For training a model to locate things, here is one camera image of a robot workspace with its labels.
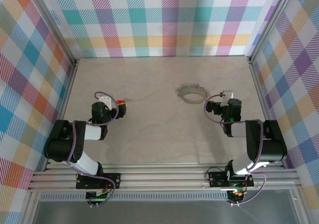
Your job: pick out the large metal keyring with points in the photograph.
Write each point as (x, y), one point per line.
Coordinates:
(190, 101)

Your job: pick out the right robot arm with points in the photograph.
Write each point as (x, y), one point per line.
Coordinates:
(271, 146)

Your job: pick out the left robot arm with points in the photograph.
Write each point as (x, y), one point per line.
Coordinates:
(62, 146)

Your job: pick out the right circuit board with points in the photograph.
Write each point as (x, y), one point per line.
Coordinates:
(236, 193)

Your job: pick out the circuit board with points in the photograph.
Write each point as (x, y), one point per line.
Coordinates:
(99, 197)
(236, 193)

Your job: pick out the left circuit board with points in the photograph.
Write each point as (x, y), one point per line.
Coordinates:
(99, 197)

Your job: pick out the grey metal sheet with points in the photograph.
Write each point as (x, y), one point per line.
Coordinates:
(162, 214)

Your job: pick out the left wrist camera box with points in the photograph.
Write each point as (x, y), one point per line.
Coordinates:
(104, 99)

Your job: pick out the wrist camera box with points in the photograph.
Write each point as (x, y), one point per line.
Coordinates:
(228, 94)
(104, 99)

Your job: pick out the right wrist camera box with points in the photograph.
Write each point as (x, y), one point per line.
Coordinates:
(228, 94)

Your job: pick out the right aluminium side rail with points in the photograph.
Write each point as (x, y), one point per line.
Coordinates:
(260, 89)

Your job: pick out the aluminium side rail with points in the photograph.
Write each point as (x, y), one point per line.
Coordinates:
(68, 89)
(260, 89)

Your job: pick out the left aluminium side rail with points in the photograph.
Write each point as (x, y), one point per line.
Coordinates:
(68, 89)

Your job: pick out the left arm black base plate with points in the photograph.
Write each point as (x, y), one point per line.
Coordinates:
(113, 180)

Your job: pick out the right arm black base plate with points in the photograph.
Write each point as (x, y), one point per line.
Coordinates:
(216, 180)

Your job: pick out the aluminium rail beam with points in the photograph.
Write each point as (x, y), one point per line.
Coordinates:
(162, 179)

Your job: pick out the right upright aluminium post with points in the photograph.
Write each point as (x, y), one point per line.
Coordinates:
(270, 22)

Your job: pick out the upright aluminium post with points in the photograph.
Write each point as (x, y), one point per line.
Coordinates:
(270, 22)
(56, 26)

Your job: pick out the left upright aluminium post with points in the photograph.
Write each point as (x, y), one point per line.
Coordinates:
(56, 26)

